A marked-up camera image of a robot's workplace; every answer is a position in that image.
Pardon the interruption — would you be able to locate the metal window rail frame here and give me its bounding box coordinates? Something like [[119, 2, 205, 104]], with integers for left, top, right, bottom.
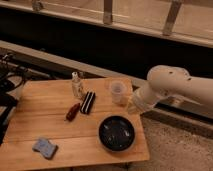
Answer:
[[0, 0, 213, 48]]

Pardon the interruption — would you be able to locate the red pepper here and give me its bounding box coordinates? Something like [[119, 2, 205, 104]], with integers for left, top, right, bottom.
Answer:
[[66, 103, 80, 121]]

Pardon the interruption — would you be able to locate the black cables and equipment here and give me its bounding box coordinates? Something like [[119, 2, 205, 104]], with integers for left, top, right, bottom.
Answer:
[[0, 53, 30, 146]]

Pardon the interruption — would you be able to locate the black white striped block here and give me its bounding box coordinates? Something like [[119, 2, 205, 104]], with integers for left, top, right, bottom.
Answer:
[[80, 92, 96, 114]]

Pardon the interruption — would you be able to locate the black ceramic bowl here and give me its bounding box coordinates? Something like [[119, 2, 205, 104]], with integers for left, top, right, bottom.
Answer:
[[98, 115, 135, 152]]

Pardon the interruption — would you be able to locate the blue sponge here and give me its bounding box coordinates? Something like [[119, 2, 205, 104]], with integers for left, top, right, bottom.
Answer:
[[32, 138, 58, 160]]

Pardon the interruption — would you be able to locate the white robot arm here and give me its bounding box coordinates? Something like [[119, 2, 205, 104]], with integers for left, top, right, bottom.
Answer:
[[127, 65, 213, 114]]

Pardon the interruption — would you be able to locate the small clear bottle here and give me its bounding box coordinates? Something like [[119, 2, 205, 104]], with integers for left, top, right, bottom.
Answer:
[[72, 72, 84, 99]]

